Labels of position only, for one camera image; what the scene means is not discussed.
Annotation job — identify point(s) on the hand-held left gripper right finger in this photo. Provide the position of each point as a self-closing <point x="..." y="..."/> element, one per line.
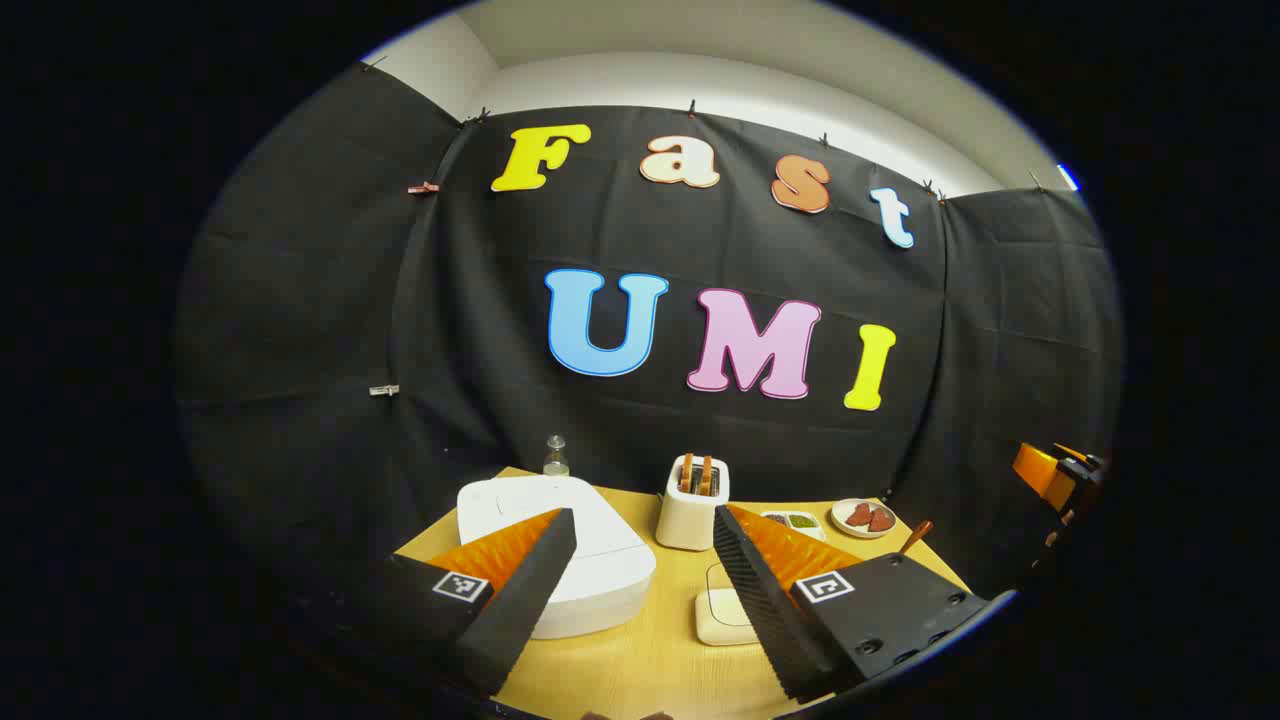
<point x="760" y="610"/>

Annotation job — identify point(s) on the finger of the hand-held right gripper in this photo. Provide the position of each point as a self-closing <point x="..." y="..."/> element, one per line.
<point x="1040" y="472"/>

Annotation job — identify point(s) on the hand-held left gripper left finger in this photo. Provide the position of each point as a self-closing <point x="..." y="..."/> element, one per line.
<point x="525" y="600"/>

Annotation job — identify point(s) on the white rice cooker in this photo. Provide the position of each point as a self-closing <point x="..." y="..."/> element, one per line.
<point x="600" y="560"/>

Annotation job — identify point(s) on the brown wooden spoon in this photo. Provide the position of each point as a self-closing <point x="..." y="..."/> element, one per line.
<point x="915" y="537"/>

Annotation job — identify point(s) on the cream square box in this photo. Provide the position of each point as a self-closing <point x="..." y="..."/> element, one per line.
<point x="722" y="620"/>

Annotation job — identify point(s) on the white divided grain dish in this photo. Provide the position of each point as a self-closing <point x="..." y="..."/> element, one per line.
<point x="800" y="521"/>

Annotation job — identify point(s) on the white toaster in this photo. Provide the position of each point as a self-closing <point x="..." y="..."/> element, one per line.
<point x="688" y="520"/>

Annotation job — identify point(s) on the white round plate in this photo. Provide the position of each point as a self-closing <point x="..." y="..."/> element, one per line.
<point x="845" y="528"/>

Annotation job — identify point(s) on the red meat slice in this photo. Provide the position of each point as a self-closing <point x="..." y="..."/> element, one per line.
<point x="881" y="520"/>
<point x="858" y="515"/>

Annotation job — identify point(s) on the bread slice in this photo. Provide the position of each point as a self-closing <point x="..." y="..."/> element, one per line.
<point x="686" y="473"/>
<point x="706" y="476"/>

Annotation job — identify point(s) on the small glass bottle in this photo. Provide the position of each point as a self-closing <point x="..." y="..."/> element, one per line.
<point x="556" y="458"/>

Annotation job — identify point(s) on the black backdrop cloth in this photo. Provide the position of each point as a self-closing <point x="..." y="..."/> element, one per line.
<point x="600" y="420"/>

